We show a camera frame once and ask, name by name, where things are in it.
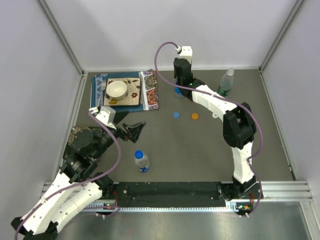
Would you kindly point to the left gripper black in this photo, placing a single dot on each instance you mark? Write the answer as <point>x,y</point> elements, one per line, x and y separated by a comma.
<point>133,130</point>

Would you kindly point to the clear water bottle blue cap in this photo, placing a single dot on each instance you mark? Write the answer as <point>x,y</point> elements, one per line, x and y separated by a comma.
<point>142,161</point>

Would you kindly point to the blue liquid bottle blue cap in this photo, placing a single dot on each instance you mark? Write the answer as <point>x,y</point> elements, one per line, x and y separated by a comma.
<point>177,90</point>

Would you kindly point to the orange bottle cap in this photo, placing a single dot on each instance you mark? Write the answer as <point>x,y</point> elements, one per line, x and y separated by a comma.
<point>194,116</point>

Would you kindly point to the clear bottle green label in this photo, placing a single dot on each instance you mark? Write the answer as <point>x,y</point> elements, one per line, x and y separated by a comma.
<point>226,83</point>

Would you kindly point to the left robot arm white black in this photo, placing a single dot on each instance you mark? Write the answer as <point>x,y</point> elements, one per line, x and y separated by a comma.
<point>77,184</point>

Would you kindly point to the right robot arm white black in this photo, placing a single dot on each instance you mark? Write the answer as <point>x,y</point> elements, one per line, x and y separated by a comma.
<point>238,127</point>

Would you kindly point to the square floral plate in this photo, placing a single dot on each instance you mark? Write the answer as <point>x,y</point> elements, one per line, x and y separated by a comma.
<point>132,97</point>

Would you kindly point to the silver knife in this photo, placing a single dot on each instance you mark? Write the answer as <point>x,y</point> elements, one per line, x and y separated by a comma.
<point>142,97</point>

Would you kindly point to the blue patterned placemat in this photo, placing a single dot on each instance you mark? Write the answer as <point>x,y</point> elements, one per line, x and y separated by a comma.
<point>148,80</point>

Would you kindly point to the white ceramic bowl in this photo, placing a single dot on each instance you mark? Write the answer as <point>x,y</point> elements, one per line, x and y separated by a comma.
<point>116,90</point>

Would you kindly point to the silver fork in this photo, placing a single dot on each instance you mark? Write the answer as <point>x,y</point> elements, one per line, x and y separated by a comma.
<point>101,95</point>

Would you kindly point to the dark floral coaster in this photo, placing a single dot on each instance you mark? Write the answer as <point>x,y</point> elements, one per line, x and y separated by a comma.
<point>84,141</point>

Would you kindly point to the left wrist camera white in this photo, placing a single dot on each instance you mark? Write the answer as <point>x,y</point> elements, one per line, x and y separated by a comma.
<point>104,115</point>

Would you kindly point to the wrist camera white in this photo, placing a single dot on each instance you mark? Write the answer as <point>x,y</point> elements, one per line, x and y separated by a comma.
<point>104,115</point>
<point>185,52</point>

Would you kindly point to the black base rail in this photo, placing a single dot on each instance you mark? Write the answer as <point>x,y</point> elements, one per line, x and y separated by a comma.
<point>173,194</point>

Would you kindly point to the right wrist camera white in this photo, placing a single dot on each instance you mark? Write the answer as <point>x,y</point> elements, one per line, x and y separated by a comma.
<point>185,52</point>

